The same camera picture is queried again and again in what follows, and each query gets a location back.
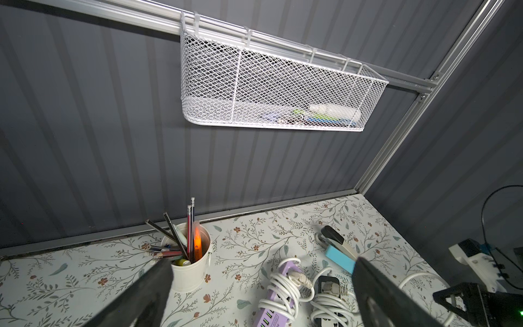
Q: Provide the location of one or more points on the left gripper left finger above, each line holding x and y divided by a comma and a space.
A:
142, 304

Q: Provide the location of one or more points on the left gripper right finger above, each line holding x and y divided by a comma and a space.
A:
381, 303

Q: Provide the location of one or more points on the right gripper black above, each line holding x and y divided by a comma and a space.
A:
468, 301

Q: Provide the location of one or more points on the teal power strip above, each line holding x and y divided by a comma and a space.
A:
340, 259

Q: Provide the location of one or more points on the black power strip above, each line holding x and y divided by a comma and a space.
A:
327, 296

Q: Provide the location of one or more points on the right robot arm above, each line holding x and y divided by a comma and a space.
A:
506, 307

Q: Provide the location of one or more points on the purple power strip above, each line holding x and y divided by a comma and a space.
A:
280, 306

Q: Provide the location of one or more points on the cream pen cup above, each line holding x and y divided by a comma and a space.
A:
189, 278

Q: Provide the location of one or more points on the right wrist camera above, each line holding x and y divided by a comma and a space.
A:
482, 262

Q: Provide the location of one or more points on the white wire wall basket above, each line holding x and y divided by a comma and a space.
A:
229, 83

